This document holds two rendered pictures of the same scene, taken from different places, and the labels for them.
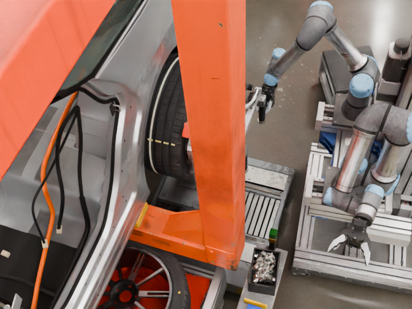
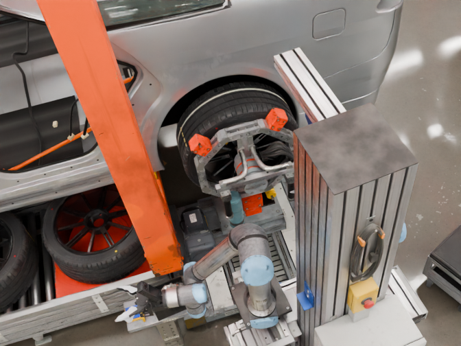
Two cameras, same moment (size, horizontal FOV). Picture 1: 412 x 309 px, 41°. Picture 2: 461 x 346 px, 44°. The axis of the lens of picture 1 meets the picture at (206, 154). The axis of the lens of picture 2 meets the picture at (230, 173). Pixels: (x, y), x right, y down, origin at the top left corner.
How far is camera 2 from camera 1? 1.79 m
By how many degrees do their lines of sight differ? 34
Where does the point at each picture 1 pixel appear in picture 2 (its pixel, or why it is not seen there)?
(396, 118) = (245, 248)
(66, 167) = not seen: hidden behind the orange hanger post
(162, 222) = not seen: hidden behind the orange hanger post
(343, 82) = (447, 252)
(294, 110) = (406, 242)
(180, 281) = (125, 246)
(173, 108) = (203, 118)
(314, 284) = not seen: outside the picture
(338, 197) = (188, 273)
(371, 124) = (235, 236)
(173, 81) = (224, 99)
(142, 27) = (184, 29)
